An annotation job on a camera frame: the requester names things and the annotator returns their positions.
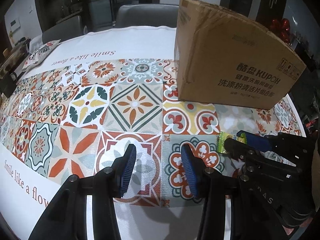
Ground light green snack packet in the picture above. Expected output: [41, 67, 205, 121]
[216, 132, 247, 155]

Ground person's right hand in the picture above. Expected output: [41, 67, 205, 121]
[283, 217, 313, 237]

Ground brown cardboard box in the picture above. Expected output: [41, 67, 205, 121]
[174, 0, 306, 110]

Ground red foil balloons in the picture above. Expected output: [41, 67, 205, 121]
[269, 18, 290, 44]

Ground patterned tile tablecloth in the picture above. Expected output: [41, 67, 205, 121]
[1, 27, 305, 239]

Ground black mug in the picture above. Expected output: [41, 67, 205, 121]
[0, 72, 17, 98]

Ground white patterned snack bag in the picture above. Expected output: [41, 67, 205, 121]
[22, 40, 60, 72]

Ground metal hot pot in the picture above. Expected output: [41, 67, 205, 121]
[1, 39, 30, 79]

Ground grey chair near box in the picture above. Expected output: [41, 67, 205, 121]
[116, 4, 179, 28]

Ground grey chair on left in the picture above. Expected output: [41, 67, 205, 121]
[42, 15, 84, 43]

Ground wall intercom panel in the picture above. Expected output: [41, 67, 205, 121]
[10, 17, 21, 34]

